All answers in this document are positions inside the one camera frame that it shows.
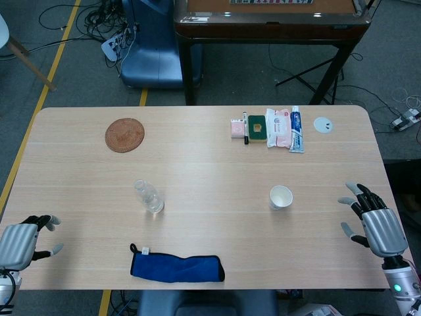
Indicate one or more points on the grey power strip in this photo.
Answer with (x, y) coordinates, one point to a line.
(406, 119)

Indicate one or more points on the white power strip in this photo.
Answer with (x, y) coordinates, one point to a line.
(110, 47)

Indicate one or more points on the green small box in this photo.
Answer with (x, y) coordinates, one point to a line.
(257, 129)

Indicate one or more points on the white round lid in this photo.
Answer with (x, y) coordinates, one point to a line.
(323, 125)

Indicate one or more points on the white chair with wooden legs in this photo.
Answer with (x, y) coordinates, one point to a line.
(29, 61)

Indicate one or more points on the white red box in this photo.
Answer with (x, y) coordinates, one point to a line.
(322, 311)

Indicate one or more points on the clear plastic bottle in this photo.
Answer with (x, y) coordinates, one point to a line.
(149, 199)

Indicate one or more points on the round brown woven coaster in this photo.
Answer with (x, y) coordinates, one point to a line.
(125, 135)

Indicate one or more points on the black white marker pen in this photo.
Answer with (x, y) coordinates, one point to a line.
(245, 128)

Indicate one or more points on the blue cloth with black trim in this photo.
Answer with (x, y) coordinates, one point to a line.
(177, 268)

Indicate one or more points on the brown mahjong table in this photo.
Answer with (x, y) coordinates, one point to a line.
(263, 26)

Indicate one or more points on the blue white toothpaste tube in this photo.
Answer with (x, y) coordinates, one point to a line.
(296, 130)

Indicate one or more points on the pink white wet wipes pack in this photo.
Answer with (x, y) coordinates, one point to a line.
(278, 128)

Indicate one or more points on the white paper cup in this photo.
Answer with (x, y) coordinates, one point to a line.
(280, 197)

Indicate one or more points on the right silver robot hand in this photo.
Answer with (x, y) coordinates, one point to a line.
(385, 230)

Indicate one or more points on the small pink packet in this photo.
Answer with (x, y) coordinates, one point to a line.
(237, 129)

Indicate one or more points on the face-up mahjong tile row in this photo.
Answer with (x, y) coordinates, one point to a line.
(269, 1)

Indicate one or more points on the blue machine base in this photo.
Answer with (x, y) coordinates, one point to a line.
(151, 59)

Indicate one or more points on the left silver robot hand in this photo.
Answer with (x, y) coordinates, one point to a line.
(16, 243)

